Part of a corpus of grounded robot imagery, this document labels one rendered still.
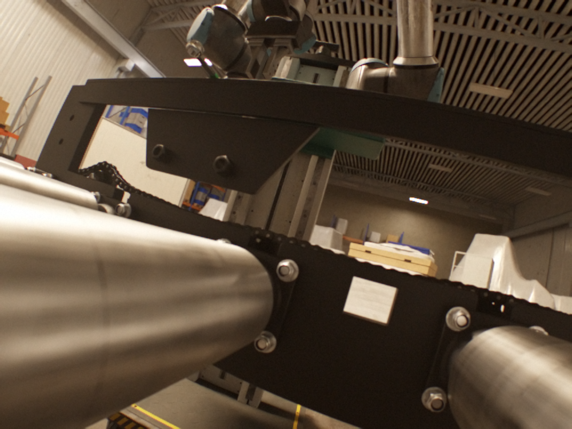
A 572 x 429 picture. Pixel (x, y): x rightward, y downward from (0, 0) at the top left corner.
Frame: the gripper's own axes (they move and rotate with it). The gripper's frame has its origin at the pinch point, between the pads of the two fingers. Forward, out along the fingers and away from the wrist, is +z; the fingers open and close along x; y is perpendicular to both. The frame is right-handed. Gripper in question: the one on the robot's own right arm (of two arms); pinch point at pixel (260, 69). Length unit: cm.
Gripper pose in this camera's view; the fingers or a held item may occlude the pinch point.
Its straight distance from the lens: 66.2
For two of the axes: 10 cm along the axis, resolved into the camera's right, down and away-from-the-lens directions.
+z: -2.9, 9.4, -1.6
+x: -9.2, -2.3, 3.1
